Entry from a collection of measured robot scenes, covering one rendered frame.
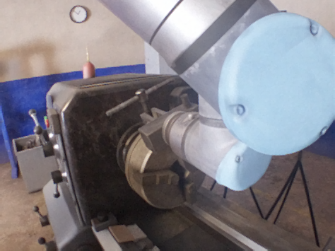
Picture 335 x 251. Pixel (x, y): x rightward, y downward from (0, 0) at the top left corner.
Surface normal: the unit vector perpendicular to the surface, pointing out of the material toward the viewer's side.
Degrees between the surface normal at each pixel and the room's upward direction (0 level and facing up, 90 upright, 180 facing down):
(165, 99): 90
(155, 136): 90
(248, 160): 95
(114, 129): 90
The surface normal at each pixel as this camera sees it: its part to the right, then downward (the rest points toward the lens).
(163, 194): 0.58, 0.18
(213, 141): -0.73, 0.22
